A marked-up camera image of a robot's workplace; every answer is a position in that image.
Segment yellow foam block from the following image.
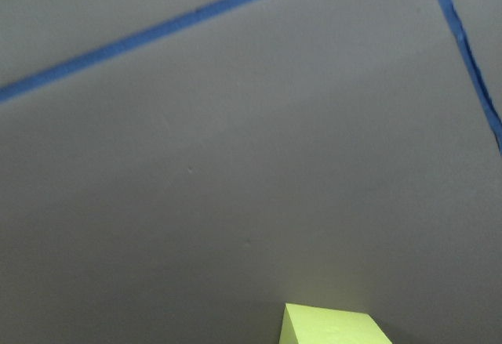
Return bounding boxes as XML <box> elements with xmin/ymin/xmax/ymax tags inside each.
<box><xmin>278</xmin><ymin>303</ymin><xmax>391</xmax><ymax>344</ymax></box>

